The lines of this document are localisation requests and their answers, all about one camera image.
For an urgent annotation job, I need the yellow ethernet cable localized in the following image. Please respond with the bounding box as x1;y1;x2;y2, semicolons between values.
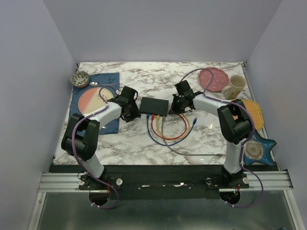
155;113;191;139

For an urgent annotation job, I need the red ethernet cable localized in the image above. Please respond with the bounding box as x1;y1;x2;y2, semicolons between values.
151;113;188;140

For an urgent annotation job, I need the blue star shaped dish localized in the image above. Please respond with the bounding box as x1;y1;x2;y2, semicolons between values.
244;130;277;166

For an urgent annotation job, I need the yellow woven mat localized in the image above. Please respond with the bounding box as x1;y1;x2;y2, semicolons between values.
242;99;264;130

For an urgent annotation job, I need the cream ceramic mug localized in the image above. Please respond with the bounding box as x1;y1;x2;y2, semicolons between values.
222;75;247;100

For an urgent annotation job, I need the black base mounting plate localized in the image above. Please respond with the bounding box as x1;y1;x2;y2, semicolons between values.
49;163;281;200

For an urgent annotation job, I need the grey ethernet cable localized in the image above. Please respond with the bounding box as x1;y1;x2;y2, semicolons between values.
161;116;223;158

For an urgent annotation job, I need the aluminium rail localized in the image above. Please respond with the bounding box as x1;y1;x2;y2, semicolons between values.
27;170;295;230

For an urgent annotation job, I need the silver spoon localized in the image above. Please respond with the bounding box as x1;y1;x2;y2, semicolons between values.
89;82;116;87

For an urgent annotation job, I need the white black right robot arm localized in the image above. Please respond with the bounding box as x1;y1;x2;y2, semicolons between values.
170;80;255;188

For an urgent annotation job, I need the dark grey network switch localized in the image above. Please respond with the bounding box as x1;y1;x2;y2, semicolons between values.
139;97;169;116

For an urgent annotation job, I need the blue ethernet cable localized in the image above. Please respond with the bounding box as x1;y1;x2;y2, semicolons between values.
146;114;199;147

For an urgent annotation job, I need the small patterned bowl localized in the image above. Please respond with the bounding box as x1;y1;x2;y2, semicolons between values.
70;71;89;88

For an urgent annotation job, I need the pink and cream plate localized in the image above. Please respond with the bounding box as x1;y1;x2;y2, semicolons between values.
78;87;114;115

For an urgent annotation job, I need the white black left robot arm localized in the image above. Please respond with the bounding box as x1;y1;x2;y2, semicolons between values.
61;86;141;189

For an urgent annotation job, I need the blue cloth placemat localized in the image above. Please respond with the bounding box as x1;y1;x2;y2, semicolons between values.
69;72;120;135

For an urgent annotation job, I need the pink dotted plate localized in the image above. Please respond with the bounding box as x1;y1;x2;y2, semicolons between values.
198;67;229;92

